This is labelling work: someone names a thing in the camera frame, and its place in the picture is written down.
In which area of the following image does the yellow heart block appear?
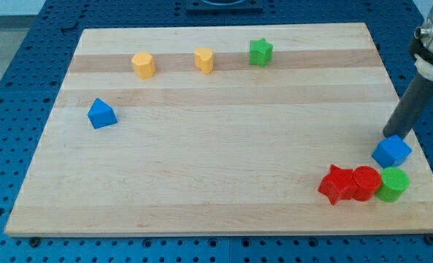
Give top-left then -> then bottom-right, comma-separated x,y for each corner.
194,47 -> 214,74

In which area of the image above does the green star block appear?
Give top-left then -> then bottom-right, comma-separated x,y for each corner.
249,38 -> 273,67

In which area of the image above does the blue cube block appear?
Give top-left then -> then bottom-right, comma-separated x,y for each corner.
372,135 -> 412,168

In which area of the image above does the red star block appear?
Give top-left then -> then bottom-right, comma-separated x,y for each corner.
318,164 -> 358,205

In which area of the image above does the blue triangular prism block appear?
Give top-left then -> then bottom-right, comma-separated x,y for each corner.
87,98 -> 118,129

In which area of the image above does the light wooden board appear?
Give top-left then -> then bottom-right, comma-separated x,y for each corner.
5,23 -> 433,237

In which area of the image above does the green cylinder block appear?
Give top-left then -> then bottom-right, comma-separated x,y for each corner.
375,167 -> 410,202

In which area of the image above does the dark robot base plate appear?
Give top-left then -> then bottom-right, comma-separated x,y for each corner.
185,0 -> 264,12

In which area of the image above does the red cylinder block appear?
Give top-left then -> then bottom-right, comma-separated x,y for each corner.
353,166 -> 381,202

